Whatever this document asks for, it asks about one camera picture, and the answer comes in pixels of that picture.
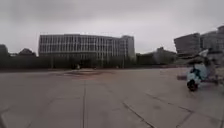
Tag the round raised plaza bed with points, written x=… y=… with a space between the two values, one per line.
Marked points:
x=83 y=71

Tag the large grey glazed building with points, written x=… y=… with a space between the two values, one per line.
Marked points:
x=83 y=45

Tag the grey paved plaza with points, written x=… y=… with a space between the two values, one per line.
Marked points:
x=100 y=100

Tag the low grey building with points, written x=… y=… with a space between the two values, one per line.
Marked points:
x=163 y=56

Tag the row of dark trees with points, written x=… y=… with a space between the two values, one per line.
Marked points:
x=40 y=61

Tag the pale blue scooter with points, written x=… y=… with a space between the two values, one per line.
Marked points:
x=196 y=76

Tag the grey building with flat roof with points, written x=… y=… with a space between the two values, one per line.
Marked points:
x=200 y=41

